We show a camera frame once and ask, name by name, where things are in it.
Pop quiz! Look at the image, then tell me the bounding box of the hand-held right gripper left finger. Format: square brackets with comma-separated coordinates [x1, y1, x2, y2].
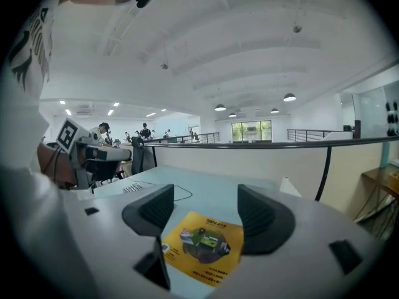
[62, 184, 175, 299]

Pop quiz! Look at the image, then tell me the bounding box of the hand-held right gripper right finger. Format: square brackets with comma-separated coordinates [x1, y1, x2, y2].
[208, 184, 387, 299]

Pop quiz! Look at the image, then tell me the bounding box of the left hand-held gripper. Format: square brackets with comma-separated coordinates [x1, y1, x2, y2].
[55, 118, 132, 190]

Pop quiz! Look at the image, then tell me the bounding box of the yellow printed mouse pad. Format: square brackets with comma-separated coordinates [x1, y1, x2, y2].
[161, 211, 245, 288]

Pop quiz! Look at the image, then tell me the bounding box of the person's left forearm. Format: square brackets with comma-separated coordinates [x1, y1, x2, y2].
[36, 141, 77, 190]

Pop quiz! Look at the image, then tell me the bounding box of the black office chair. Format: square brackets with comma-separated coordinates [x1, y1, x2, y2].
[130, 135, 148, 176]

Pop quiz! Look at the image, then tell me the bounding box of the person's white printed t-shirt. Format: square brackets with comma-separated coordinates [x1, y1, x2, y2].
[0, 0, 105, 299]

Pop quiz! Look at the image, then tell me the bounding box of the black metal railing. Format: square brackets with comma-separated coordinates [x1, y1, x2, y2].
[170, 131, 221, 145]
[286, 128, 345, 143]

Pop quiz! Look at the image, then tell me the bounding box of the wooden side table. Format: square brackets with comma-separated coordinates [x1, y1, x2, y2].
[353, 163, 399, 239]

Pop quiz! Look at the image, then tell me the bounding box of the large window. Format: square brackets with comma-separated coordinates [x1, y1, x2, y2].
[231, 120, 272, 143]

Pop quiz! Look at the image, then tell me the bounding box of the black keyboard cable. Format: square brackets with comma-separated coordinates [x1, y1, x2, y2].
[173, 184, 193, 202]

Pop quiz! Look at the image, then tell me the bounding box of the beige partition with black rail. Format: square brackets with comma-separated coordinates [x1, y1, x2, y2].
[146, 135, 399, 202]

